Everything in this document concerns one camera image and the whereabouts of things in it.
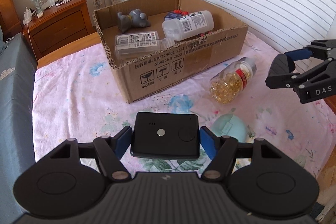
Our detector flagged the wall power outlet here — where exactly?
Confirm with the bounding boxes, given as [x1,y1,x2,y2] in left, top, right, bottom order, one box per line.
[93,0,102,7]

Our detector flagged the wooden nightstand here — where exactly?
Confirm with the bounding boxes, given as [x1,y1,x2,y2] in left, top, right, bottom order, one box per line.
[23,0,95,60]

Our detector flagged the grey elephant toy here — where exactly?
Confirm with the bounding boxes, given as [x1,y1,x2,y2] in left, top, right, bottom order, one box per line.
[117,9,151,34]

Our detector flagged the black purple toy train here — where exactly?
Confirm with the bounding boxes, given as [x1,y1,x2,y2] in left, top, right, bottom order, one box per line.
[165,10,189,21]

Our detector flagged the small green desk fan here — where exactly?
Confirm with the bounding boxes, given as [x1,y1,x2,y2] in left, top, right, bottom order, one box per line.
[30,0,43,18]

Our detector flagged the clear pen refill box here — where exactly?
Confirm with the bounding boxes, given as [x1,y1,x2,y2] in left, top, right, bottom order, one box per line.
[115,31,159,53]

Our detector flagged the clear plastic jar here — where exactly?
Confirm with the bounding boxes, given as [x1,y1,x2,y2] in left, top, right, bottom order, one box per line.
[114,38,175,60]

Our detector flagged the wooden bed headboard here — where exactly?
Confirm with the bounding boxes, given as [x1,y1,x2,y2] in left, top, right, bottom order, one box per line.
[0,0,23,40]

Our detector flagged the blue-grey bed sheet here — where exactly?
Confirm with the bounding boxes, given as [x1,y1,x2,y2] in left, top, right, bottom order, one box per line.
[1,33,37,223]

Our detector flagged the fish oil capsule bottle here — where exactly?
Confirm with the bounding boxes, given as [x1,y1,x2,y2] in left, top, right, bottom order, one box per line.
[209,57,257,104]

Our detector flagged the teal round case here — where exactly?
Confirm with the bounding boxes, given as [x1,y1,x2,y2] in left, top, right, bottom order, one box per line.
[211,114,247,143]

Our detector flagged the clear spray bottle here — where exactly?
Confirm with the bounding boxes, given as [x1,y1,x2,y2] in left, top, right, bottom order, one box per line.
[48,0,55,7]

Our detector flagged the black square device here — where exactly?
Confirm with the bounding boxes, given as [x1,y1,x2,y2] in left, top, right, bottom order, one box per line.
[130,112,200,160]

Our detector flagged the white medical cotton jar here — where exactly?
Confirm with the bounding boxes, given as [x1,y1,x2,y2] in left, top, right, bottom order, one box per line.
[162,10,214,41]

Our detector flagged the red toy train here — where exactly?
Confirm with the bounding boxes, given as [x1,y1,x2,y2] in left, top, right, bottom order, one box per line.
[199,32,212,37]

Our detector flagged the brown cardboard box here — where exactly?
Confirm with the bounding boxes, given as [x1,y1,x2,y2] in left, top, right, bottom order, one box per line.
[93,0,248,103]

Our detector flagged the floral pink table cloth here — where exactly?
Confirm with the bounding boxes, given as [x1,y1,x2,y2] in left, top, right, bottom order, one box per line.
[33,33,335,175]

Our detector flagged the white power strip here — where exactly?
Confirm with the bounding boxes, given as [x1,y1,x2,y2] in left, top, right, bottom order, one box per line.
[23,7,36,25]

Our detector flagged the white charging cable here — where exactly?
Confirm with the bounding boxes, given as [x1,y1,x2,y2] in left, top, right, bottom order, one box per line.
[26,24,40,60]

